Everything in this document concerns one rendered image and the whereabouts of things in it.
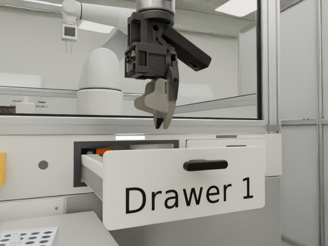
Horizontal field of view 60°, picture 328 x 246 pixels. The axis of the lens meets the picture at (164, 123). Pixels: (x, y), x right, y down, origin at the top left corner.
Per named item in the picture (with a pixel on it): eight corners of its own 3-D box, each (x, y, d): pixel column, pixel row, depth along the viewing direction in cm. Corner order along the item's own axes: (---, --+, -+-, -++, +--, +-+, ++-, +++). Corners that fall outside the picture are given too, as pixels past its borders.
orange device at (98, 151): (113, 163, 110) (113, 148, 110) (84, 164, 106) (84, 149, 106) (110, 161, 114) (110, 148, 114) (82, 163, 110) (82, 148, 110)
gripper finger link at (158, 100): (141, 129, 51) (139, 79, 53) (171, 129, 54) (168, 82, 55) (148, 126, 49) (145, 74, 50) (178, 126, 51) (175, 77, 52)
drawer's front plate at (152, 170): (265, 207, 51) (264, 146, 51) (105, 231, 39) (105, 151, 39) (258, 205, 53) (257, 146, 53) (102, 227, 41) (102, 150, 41)
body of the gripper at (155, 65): (124, 81, 56) (124, 20, 56) (163, 84, 59) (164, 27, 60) (136, 75, 49) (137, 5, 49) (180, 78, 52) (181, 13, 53)
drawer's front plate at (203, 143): (266, 172, 93) (265, 138, 94) (189, 178, 81) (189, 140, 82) (262, 171, 95) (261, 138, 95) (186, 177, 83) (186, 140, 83)
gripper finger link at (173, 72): (160, 104, 54) (158, 60, 55) (169, 104, 55) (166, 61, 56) (171, 98, 50) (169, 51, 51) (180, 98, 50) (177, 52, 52)
